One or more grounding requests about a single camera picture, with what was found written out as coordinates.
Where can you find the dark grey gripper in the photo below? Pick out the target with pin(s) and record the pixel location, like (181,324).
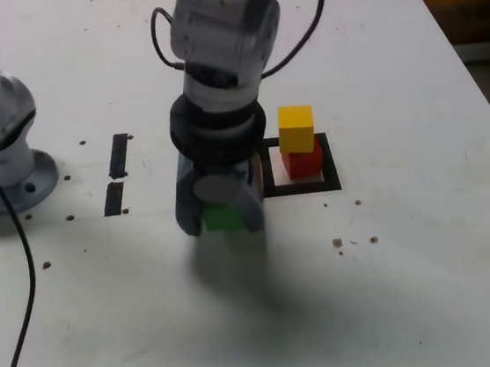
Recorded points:
(230,169)

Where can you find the green cube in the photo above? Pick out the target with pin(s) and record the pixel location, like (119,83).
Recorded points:
(222,218)

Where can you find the red cube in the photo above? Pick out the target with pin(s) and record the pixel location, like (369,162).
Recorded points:
(302,165)

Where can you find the yellow cube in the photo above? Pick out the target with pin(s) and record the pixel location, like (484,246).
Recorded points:
(296,129)

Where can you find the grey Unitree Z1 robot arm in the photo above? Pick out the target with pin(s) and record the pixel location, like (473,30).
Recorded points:
(223,31)

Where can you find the black tape square outline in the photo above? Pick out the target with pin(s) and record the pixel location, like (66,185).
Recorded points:
(303,189)

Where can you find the black tape strip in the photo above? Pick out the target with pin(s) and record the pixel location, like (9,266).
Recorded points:
(116,158)

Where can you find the grey background bar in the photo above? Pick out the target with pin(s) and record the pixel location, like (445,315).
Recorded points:
(486,50)

